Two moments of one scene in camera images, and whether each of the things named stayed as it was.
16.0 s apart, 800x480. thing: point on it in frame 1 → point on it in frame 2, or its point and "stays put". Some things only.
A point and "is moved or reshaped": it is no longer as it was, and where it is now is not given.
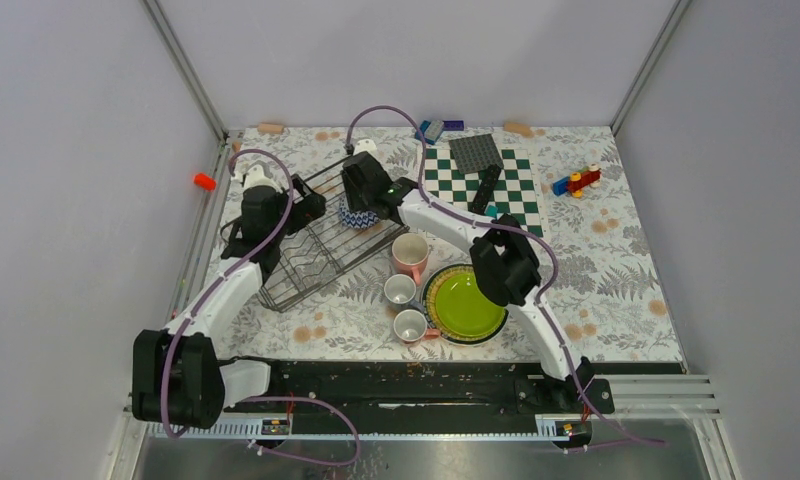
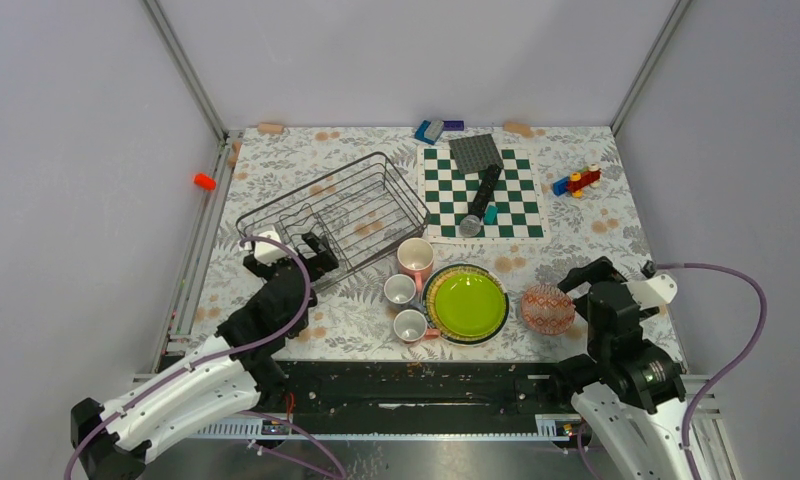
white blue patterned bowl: x=355 y=219 → x=548 y=310
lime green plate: x=462 y=310 stays put
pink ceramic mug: x=410 y=254 is moved or reshaped
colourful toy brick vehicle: x=575 y=182 stays put
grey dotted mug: x=400 y=291 stays put
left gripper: x=309 y=208 → x=323 y=261
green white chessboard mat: x=513 y=194 stays put
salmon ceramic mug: x=410 y=326 stays put
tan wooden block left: x=270 y=128 stays put
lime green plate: x=430 y=302 stays put
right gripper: x=354 y=203 → x=603 y=266
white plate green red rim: x=475 y=343 stays put
